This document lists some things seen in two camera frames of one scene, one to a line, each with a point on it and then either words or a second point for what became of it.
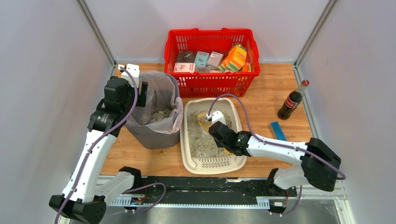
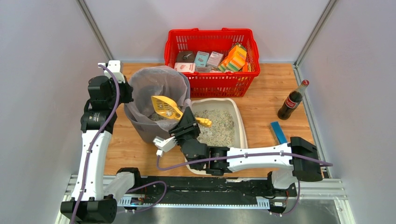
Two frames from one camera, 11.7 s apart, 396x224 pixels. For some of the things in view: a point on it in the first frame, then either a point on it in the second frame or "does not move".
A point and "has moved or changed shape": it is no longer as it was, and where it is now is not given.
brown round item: (185, 57) does not move
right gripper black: (217, 129) → (187, 127)
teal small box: (201, 59) does not move
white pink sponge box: (184, 67) does not move
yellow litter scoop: (205, 122) has moved or changed shape
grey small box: (214, 59) does not move
